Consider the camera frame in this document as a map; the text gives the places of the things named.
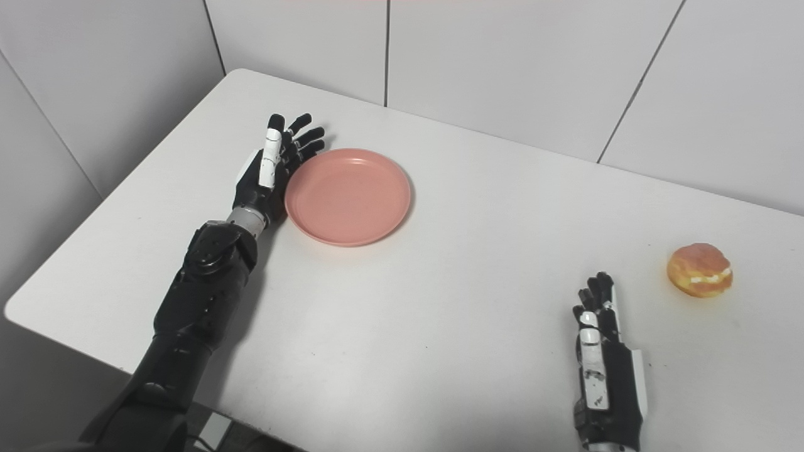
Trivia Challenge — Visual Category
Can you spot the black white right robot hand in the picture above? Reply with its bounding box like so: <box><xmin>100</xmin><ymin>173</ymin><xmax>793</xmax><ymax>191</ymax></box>
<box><xmin>572</xmin><ymin>271</ymin><xmax>649</xmax><ymax>450</ymax></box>

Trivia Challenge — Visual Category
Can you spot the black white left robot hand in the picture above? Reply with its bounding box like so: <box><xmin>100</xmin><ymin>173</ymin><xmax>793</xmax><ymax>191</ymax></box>
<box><xmin>231</xmin><ymin>113</ymin><xmax>326</xmax><ymax>230</ymax></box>

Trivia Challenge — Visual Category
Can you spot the pink round plate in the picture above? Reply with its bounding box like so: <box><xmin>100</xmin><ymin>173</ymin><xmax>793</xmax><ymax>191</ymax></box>
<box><xmin>284</xmin><ymin>148</ymin><xmax>413</xmax><ymax>247</ymax></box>

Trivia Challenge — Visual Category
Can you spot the golden cream puff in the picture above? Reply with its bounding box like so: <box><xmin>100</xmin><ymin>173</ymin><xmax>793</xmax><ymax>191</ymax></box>
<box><xmin>666</xmin><ymin>243</ymin><xmax>734</xmax><ymax>298</ymax></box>

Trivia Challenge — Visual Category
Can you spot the white rectangular box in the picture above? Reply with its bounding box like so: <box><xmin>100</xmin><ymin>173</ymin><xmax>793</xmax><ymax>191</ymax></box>
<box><xmin>200</xmin><ymin>412</ymin><xmax>233</xmax><ymax>450</ymax></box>

